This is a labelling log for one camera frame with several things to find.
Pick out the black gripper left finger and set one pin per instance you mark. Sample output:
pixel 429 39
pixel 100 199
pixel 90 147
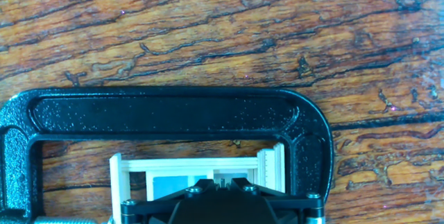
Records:
pixel 156 201

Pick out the glossy wood grain mat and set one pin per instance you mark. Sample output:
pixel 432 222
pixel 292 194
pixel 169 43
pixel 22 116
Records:
pixel 208 26

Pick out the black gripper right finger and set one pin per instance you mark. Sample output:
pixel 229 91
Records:
pixel 288 201

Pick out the black C-clamp with steel screw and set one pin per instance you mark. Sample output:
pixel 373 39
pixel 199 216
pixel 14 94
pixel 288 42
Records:
pixel 166 113

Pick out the miniature wooden sliding window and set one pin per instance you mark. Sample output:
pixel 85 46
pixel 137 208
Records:
pixel 190 163

